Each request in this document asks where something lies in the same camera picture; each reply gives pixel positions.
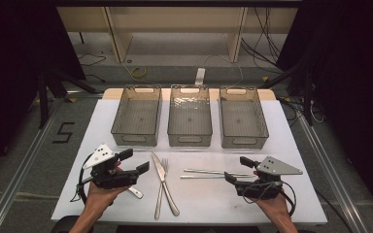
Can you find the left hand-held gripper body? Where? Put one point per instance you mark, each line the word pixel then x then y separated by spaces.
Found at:
pixel 110 179

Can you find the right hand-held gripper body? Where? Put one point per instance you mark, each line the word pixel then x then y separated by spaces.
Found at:
pixel 277 168

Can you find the metal table knife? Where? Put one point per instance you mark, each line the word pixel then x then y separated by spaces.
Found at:
pixel 158 168

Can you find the metal chopstick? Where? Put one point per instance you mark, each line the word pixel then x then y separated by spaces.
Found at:
pixel 207 176
pixel 207 171

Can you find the white ceramic spoon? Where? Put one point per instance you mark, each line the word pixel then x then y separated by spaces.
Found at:
pixel 136 192

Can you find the transparent grey plastic bin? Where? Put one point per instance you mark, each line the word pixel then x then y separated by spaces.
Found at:
pixel 190 119
pixel 137 119
pixel 243 121

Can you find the metal fork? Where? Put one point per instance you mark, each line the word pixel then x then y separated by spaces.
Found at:
pixel 159 204

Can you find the person's left hand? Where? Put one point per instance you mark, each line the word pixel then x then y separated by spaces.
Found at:
pixel 100 197

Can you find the person's right hand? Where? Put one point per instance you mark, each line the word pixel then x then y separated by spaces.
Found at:
pixel 277 208

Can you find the white table board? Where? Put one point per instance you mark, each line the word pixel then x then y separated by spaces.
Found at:
pixel 207 200

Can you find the black metal stand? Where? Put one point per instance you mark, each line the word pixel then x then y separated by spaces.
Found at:
pixel 308 97
pixel 42 103

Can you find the yellow tape roll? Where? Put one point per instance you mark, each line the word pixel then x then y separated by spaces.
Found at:
pixel 133 73

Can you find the white power strip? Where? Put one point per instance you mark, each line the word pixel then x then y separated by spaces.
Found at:
pixel 200 76

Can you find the black curtain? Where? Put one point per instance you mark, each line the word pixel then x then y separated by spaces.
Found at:
pixel 353 64
pixel 13 48

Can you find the beige wooden shelf unit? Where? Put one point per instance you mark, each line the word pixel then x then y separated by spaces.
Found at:
pixel 175 19

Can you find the aluminium floor rail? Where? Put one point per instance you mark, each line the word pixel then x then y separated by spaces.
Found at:
pixel 323 161
pixel 19 174

